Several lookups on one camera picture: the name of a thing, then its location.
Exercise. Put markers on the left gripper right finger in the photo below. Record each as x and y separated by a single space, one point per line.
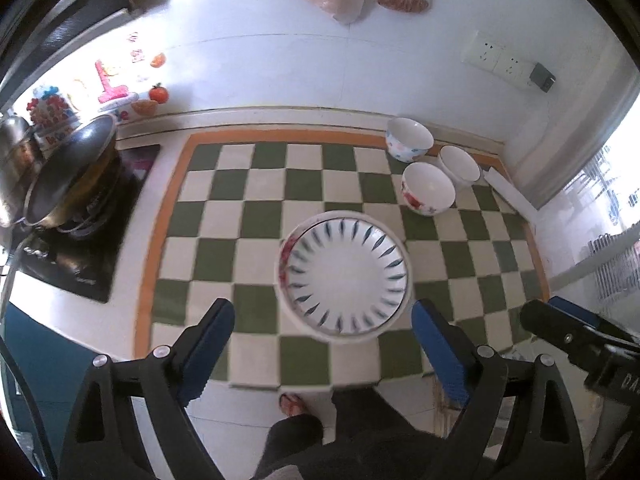
542 440

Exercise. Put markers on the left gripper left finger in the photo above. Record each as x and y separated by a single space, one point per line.
103 440

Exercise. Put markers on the white floral plate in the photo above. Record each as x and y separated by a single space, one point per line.
285 259

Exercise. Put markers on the blue striped white plate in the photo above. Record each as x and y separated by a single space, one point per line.
345 277

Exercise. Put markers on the plain white bowl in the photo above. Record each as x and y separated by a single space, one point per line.
459 166

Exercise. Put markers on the white bowl red flowers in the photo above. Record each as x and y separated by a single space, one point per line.
426 189

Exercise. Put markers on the white bowl heart pattern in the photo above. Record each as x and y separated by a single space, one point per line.
407 140

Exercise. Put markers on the glass sliding door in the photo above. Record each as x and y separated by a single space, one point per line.
587 229

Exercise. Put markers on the person dark trousers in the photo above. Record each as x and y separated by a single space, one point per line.
372 441

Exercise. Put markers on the black induction cooktop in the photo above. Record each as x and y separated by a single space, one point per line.
81 255

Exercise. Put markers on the left foot red sandal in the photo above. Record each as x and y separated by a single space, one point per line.
291 405

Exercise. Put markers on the folded white paper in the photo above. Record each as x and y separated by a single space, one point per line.
511 195

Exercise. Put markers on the green checkered table mat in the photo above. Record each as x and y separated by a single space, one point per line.
307 234

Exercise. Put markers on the black plug adapter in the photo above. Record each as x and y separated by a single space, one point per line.
542 78

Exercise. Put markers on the stainless steel pot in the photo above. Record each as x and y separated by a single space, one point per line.
21 160

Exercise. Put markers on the colourful flower decoration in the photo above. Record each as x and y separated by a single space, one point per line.
49 108

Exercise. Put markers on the pink toy utensil holder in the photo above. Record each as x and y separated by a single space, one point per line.
111 93

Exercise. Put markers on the black range hood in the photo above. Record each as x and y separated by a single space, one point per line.
37 34

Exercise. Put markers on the white wall socket panel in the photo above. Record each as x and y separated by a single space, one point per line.
487 54

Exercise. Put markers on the tomato wall decoration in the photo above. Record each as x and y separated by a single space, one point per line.
158 93

